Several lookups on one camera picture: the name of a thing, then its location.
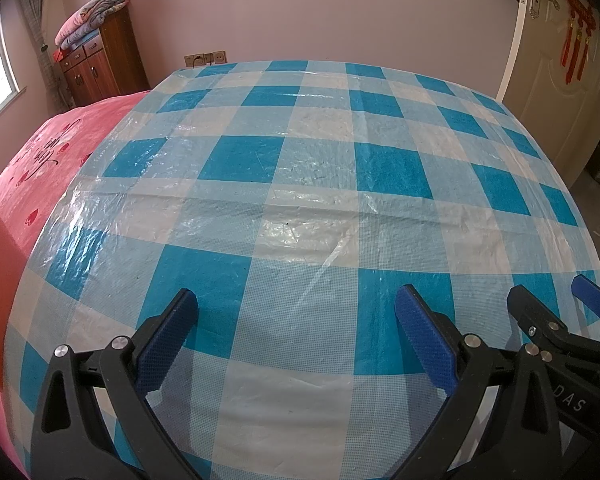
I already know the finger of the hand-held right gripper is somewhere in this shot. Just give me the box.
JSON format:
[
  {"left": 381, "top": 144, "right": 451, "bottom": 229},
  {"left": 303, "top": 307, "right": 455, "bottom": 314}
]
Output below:
[
  {"left": 570, "top": 275, "right": 600, "bottom": 321},
  {"left": 507, "top": 285, "right": 600, "bottom": 362}
]

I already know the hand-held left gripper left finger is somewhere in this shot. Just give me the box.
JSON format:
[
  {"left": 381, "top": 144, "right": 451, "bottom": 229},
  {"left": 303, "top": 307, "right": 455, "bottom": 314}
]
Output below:
[{"left": 30, "top": 287, "right": 201, "bottom": 480}]

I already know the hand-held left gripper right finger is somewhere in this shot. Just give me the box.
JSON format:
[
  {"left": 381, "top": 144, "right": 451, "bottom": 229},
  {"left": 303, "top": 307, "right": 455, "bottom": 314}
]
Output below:
[{"left": 395, "top": 283, "right": 553, "bottom": 480}]

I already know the white door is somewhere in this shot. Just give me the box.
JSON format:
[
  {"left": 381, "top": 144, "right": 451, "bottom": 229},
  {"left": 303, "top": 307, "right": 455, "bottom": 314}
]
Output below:
[{"left": 495, "top": 0, "right": 600, "bottom": 193}]

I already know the blue checkered tablecloth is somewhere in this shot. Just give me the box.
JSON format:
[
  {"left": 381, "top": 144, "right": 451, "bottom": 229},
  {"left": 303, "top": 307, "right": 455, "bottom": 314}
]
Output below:
[{"left": 2, "top": 60, "right": 600, "bottom": 480}]

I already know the pink bedsheet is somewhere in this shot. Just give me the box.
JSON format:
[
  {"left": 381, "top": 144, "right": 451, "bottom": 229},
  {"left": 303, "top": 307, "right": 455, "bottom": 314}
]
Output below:
[{"left": 0, "top": 89, "right": 153, "bottom": 480}]

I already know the red knot ornament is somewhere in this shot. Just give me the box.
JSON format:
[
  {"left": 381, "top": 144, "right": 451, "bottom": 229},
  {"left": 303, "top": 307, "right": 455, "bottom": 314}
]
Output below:
[{"left": 560, "top": 0, "right": 600, "bottom": 86}]

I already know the brown wooden cabinet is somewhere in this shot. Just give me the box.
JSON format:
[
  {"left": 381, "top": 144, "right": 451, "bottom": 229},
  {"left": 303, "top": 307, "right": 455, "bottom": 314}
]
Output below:
[{"left": 59, "top": 7, "right": 150, "bottom": 108}]

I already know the folded pink quilt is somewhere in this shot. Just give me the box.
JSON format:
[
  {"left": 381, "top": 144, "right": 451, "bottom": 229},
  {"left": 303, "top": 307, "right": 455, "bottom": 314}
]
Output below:
[{"left": 55, "top": 10, "right": 106, "bottom": 50}]

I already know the folded floral quilt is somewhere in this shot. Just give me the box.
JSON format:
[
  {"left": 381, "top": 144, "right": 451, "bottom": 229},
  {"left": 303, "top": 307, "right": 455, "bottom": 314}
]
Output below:
[{"left": 75, "top": 0, "right": 129, "bottom": 28}]

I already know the grey curtain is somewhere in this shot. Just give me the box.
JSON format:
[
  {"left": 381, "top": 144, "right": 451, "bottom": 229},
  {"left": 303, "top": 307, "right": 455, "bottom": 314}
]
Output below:
[{"left": 17, "top": 0, "right": 68, "bottom": 111}]

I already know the wall socket strip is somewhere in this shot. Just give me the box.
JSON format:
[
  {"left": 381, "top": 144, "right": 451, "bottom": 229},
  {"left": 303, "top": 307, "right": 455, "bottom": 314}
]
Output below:
[{"left": 183, "top": 50, "right": 228, "bottom": 68}]

